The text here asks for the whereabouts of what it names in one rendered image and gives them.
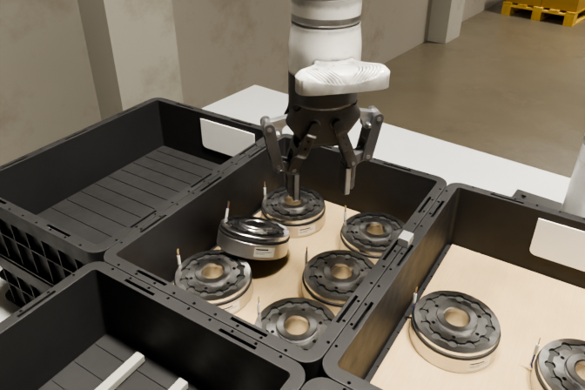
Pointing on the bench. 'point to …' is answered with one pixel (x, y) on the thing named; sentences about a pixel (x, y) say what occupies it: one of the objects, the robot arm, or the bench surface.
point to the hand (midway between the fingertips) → (319, 184)
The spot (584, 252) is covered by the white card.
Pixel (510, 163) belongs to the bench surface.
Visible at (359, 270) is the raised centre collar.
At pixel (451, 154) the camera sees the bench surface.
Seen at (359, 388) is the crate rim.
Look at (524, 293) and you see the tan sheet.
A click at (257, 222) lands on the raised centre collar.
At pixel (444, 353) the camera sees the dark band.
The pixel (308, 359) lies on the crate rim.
